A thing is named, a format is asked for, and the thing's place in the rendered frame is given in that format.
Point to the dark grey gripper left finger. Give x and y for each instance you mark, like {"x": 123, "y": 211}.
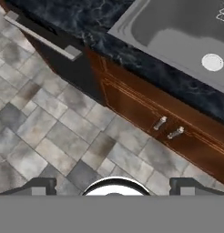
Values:
{"x": 41, "y": 185}

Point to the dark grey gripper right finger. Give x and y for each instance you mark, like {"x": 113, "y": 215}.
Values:
{"x": 183, "y": 185}

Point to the brown wooden cupboard door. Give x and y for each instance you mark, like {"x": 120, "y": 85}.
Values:
{"x": 132, "y": 104}
{"x": 198, "y": 148}

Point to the silver cupboard knob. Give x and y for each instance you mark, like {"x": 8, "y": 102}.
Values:
{"x": 175, "y": 133}
{"x": 160, "y": 123}

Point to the white and black round object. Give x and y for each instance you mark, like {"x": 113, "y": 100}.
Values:
{"x": 116, "y": 186}

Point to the black dishwasher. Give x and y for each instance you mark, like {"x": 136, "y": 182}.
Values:
{"x": 60, "y": 57}

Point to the grey steel sink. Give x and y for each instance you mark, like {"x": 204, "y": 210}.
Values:
{"x": 180, "y": 35}

